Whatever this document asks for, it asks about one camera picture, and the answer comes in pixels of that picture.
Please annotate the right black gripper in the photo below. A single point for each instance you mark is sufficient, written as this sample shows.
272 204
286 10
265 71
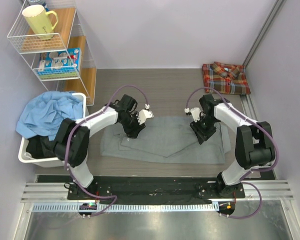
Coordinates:
202 135

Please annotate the yellow mug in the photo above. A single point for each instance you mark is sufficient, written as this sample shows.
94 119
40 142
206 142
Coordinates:
41 22

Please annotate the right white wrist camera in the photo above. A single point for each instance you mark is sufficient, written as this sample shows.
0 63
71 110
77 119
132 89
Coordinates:
195 113

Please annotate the blue picture box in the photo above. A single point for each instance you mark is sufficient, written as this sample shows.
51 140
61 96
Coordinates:
61 64

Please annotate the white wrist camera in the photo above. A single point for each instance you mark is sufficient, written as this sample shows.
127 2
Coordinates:
195 113
144 114

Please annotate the light blue shirt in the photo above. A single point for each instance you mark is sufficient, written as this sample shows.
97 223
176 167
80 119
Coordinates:
44 114

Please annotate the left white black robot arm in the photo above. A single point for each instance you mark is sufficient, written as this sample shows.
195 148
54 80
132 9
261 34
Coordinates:
72 139

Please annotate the black garment in bin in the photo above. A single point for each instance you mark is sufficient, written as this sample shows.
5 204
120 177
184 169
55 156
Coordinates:
40 147

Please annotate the folded plaid shirt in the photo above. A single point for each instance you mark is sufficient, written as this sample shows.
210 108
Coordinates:
225 78

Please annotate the white plastic laundry bin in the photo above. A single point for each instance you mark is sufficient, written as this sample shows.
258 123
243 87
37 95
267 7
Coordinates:
24 157

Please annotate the white wire shelf rack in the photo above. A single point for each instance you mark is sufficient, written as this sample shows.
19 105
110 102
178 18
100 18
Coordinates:
68 33

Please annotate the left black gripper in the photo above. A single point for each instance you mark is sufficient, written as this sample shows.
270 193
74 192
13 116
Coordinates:
133 132

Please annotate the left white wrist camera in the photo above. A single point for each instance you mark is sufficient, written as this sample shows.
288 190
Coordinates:
144 114

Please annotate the aluminium rail frame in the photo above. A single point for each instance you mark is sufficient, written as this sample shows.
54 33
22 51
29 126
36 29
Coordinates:
269 212

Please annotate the grey long sleeve shirt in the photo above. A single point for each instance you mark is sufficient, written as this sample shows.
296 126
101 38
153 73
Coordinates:
166 140

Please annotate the aluminium corner post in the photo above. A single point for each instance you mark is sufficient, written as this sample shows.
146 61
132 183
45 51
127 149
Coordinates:
275 10

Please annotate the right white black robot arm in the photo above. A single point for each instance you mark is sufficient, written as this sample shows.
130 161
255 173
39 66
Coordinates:
253 146

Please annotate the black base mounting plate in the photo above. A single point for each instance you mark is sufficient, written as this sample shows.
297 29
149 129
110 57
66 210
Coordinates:
156 190

